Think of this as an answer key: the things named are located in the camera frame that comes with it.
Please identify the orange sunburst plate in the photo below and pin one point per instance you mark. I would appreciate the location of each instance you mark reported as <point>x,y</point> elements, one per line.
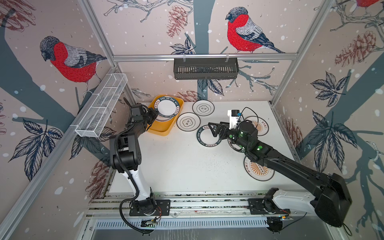
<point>162,119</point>
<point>258,172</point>
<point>260,124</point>

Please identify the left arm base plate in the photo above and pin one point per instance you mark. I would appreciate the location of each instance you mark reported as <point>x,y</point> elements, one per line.
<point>150,208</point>

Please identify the yellow plastic bin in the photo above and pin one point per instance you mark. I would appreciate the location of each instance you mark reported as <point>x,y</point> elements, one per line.
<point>164,128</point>

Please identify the green rim lettered plate front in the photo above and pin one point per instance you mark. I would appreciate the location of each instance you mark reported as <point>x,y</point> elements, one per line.
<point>167,107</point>

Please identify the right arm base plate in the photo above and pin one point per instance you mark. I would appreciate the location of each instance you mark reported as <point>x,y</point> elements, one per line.
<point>262,207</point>

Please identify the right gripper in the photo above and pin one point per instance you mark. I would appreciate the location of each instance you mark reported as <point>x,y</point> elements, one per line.
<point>222,127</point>

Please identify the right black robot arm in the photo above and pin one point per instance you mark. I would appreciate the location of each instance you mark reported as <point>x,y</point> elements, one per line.
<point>328,196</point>

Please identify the white plate flower emblem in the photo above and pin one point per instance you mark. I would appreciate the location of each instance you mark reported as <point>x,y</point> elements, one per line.
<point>203,108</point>
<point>188,122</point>

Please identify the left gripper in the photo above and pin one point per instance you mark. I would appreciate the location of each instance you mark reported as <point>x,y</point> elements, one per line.
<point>154,114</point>

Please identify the black hanging wire basket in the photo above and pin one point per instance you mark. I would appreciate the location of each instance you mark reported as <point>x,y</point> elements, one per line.
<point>206,69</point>

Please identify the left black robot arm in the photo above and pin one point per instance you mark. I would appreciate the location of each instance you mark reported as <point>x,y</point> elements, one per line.
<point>126,157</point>

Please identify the white plate flower emblem near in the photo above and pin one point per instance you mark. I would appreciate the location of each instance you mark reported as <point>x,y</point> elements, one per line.
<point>188,122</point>

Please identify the green rim lettered plate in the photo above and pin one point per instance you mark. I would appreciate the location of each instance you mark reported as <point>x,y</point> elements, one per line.
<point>205,137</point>
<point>235,148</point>
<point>167,107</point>

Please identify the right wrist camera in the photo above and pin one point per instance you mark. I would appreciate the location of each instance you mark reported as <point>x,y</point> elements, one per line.
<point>234,116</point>

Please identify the white plate flower emblem far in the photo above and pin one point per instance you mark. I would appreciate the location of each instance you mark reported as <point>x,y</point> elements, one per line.
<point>203,108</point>

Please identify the white mesh wire shelf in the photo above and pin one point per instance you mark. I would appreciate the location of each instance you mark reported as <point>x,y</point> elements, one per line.
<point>99,112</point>

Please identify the aluminium mounting rail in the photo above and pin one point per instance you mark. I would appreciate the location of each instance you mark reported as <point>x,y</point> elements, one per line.
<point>233,204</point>

